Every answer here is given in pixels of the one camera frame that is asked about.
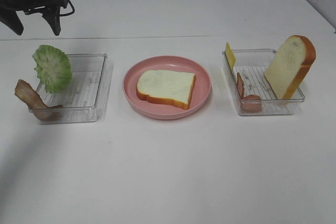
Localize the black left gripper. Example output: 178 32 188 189
0 0 68 36

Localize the green lettuce leaf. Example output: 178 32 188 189
33 45 72 93

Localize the brown bacon strip tray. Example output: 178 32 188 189
14 79 63 122

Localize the bread slice from tray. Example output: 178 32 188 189
136 70 196 110

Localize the red bacon strip tray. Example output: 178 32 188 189
236 72 262 113

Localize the left clear plastic tray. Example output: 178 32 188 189
29 53 113 124

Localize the clear plastic tray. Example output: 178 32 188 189
222 49 305 116
29 53 113 124

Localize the pink round plate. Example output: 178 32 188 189
123 56 212 120

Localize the yellow cheese slice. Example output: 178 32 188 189
225 42 236 73

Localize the right clear plastic tray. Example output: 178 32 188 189
222 49 305 116

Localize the bread slice in right tray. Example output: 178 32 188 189
264 35 316 100

